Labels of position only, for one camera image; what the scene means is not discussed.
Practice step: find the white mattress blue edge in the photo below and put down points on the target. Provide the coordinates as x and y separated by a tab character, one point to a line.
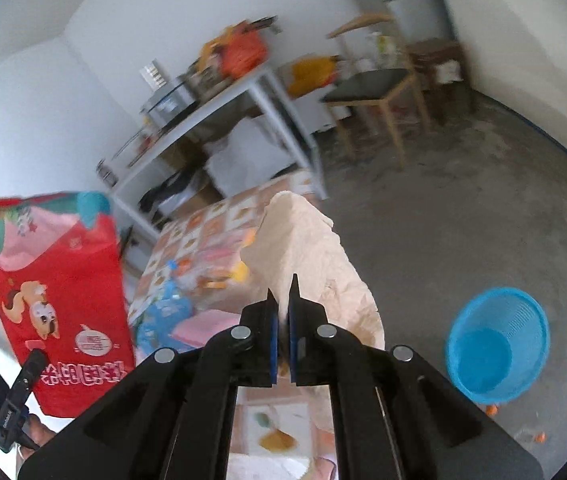
513	50

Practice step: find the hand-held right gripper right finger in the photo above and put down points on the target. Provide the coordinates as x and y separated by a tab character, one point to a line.
292	340

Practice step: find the clear glass container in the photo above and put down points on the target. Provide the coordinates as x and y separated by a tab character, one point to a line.
136	146

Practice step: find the red snack bag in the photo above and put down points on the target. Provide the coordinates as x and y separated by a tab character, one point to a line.
63	285

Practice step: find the table with tiled tablecloth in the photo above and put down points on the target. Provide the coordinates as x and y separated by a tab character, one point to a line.
198	230

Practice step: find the person's foot pink slipper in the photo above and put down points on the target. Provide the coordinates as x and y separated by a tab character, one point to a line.
324	470

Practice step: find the white crumpled cloth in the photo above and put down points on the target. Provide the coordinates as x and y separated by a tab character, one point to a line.
448	71

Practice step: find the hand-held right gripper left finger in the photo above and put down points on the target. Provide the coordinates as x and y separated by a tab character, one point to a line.
274	350

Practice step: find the small yellow plastic bag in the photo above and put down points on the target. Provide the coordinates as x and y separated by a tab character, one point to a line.
211	50

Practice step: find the silver refrigerator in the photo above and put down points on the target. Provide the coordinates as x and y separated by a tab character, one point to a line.
413	20

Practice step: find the black bag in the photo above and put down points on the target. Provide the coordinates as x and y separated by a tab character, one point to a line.
168	190

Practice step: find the white green carton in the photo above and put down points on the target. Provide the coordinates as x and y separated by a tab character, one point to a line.
381	50

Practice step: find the blue printed plastic packet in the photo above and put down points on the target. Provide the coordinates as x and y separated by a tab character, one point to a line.
163	315

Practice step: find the steel utensil holder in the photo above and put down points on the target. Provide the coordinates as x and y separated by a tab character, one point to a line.
154	75

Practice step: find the silver electric cooker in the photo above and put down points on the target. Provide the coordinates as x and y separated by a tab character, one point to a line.
168	105

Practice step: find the brown paper bag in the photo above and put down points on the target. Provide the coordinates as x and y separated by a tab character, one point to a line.
308	250

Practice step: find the steel thermos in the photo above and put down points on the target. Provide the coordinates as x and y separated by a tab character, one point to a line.
105	174

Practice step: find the dark wooden stool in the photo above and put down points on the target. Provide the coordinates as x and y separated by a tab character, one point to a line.
433	50

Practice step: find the long white table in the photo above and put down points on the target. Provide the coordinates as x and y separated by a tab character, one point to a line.
233	91

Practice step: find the white sack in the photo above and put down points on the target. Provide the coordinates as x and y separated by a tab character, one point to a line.
248	155

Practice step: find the white chest freezer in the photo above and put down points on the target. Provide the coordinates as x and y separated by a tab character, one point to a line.
313	112

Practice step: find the wooden chair black seat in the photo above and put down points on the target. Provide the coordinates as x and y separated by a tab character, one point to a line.
368	85

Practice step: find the blue plastic basket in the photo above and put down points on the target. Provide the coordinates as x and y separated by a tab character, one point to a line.
488	355

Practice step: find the person's left hand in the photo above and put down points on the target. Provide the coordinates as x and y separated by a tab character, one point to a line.
38	430

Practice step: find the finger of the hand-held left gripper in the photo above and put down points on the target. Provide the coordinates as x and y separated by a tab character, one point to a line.
34	372

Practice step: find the orange plastic bag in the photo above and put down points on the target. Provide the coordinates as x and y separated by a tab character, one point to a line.
243	52

